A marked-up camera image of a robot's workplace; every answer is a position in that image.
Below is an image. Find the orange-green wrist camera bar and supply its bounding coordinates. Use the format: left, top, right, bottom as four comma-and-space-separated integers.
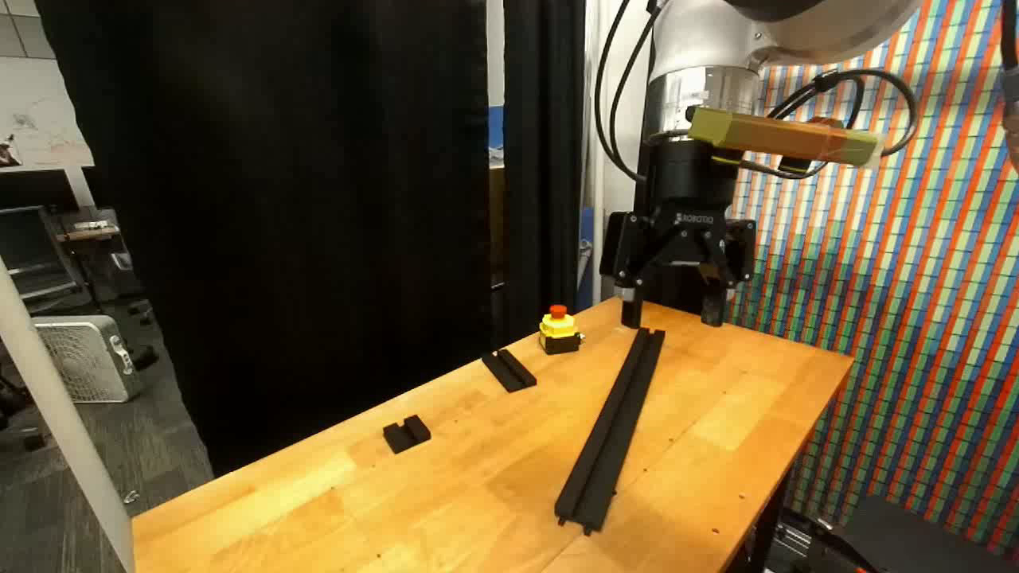
686, 105, 886, 171

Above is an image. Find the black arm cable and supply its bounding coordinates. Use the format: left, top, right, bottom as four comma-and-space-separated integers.
588, 0, 668, 186

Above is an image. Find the white board panel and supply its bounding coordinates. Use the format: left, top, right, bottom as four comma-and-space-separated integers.
0, 57, 100, 171

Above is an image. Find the black case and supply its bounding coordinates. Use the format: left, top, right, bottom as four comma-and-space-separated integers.
837, 495, 1019, 573

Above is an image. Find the black box with white label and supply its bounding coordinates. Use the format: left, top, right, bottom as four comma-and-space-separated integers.
760, 506, 854, 573

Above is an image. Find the blue poster strip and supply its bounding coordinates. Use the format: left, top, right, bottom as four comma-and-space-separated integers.
486, 103, 509, 171

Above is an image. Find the black camera cable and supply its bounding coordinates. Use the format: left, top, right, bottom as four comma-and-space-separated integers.
739, 68, 922, 186

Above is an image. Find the white door frame post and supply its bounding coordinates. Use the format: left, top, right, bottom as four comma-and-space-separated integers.
581, 0, 654, 311

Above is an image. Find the yellow emergency stop button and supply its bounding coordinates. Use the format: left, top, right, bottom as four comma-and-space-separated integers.
534, 303, 585, 358

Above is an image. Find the grey computer case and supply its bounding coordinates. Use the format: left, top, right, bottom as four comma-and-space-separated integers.
32, 311, 143, 407

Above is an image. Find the multicolour woven backdrop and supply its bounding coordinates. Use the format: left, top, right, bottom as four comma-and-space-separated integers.
730, 0, 1019, 561

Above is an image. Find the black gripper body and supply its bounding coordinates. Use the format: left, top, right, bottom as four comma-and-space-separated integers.
635, 134, 744, 282

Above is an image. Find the small black notched block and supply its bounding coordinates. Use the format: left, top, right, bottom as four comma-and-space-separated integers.
381, 415, 434, 460

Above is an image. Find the wide black curtain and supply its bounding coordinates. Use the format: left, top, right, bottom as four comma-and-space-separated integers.
32, 0, 493, 479

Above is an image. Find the narrow black curtain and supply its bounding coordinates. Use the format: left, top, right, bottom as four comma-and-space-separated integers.
501, 0, 588, 344

